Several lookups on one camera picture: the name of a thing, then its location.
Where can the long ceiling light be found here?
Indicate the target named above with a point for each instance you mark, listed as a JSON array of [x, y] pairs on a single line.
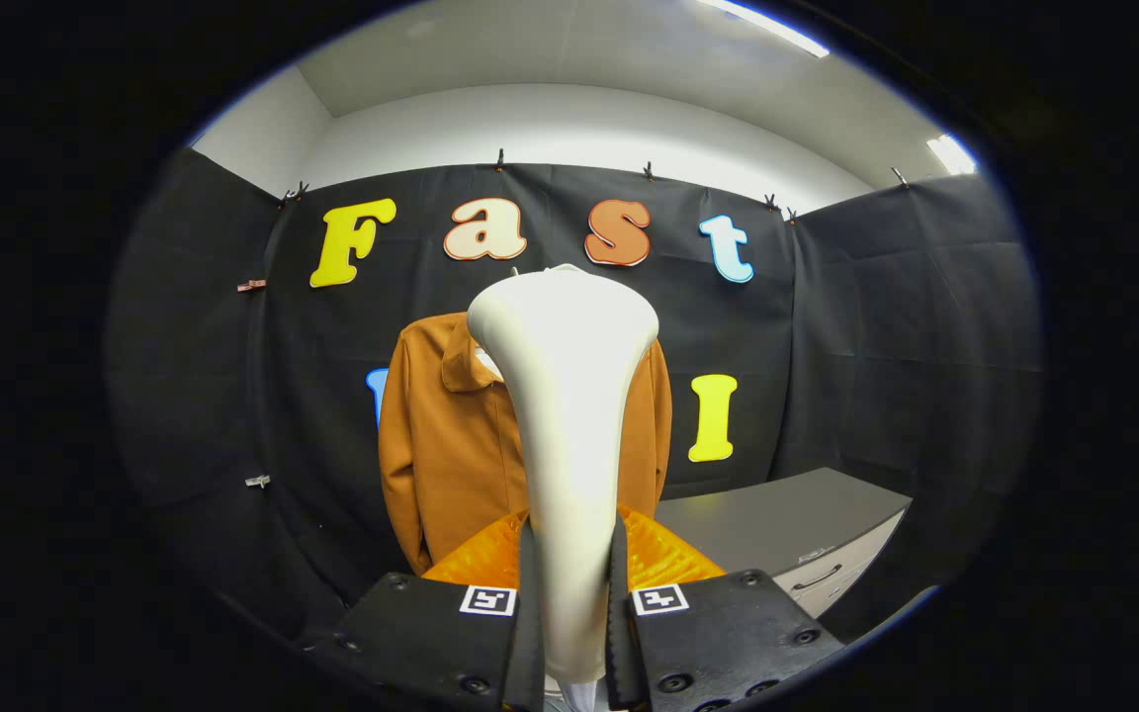
[[777, 28]]

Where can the black backdrop cloth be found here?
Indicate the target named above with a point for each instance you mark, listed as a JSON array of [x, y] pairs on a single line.
[[876, 346]]

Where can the small ceiling light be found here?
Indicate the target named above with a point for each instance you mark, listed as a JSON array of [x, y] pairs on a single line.
[[952, 154]]

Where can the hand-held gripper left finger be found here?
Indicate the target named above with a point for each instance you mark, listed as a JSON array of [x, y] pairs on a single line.
[[528, 643]]

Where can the grey cabinet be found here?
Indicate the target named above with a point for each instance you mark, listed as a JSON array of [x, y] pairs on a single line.
[[777, 514]]

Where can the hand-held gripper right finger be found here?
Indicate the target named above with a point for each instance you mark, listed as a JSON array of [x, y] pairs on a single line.
[[621, 643]]

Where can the row of black cloth clips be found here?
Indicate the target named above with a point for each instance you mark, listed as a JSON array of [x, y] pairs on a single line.
[[500, 160]]

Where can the white mannequin torso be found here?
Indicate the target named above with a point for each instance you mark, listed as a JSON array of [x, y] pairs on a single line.
[[486, 362]]

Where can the orange button-up shirt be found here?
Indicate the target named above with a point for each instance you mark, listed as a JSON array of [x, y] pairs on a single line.
[[451, 445]]

